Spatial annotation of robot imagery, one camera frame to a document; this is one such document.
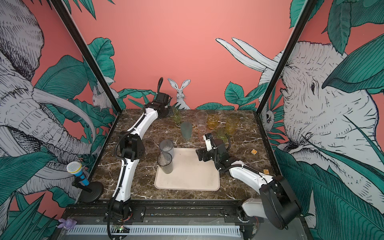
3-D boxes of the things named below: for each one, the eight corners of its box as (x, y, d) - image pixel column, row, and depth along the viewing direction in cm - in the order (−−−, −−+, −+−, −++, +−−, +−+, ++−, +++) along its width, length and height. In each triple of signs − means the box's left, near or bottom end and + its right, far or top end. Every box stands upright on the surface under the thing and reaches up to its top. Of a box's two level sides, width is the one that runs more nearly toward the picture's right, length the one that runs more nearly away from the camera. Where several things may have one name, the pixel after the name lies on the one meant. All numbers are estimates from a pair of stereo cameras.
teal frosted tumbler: (181, 139, 106) (180, 133, 101) (182, 126, 113) (181, 121, 108) (191, 139, 106) (191, 133, 101) (192, 126, 113) (192, 121, 108)
